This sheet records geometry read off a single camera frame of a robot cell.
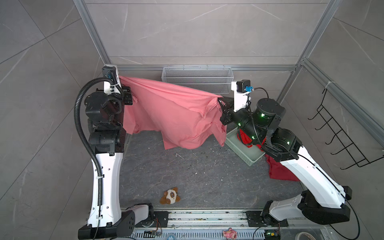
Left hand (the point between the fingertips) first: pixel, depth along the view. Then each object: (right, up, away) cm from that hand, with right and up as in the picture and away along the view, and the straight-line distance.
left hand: (113, 73), depth 51 cm
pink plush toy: (+45, -68, +16) cm, 83 cm away
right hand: (+37, -8, +2) cm, 38 cm away
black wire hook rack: (+95, -22, +17) cm, 99 cm away
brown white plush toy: (+16, -56, +27) cm, 64 cm away
